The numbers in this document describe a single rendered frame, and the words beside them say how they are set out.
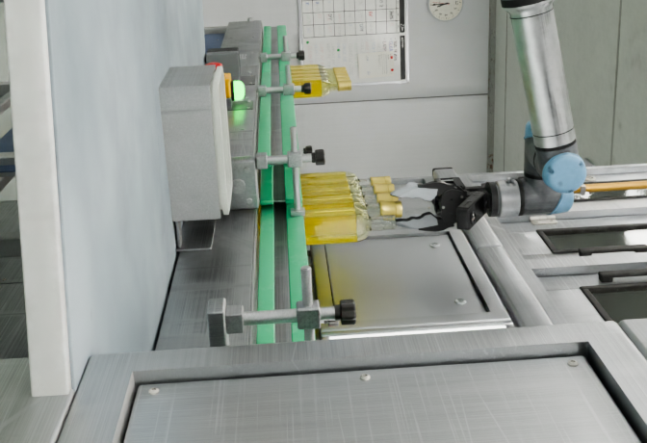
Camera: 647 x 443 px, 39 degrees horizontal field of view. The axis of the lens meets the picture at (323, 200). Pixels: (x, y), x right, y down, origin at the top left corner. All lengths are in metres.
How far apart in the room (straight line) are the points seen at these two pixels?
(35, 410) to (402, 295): 1.07
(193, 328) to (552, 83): 0.78
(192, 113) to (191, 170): 0.09
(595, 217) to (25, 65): 1.71
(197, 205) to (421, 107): 6.46
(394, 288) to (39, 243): 1.09
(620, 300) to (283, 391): 1.17
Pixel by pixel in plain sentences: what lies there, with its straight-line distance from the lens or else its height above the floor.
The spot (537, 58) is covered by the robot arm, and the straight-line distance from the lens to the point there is 1.65.
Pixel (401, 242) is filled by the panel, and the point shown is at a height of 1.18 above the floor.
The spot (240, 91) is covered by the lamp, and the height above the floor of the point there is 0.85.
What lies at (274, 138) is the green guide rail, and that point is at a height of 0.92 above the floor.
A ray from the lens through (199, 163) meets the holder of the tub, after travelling 1.46.
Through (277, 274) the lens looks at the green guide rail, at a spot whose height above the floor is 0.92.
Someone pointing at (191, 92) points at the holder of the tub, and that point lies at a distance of 1.43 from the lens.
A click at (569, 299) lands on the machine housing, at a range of 1.86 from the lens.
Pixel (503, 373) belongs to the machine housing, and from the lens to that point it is 0.82.
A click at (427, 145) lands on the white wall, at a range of 7.97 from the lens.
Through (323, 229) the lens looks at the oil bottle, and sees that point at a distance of 1.73.
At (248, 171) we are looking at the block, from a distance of 1.66.
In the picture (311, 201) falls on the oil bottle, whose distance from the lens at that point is 1.80.
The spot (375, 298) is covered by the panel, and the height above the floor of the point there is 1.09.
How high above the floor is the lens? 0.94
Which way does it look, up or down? 2 degrees up
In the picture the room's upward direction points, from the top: 87 degrees clockwise
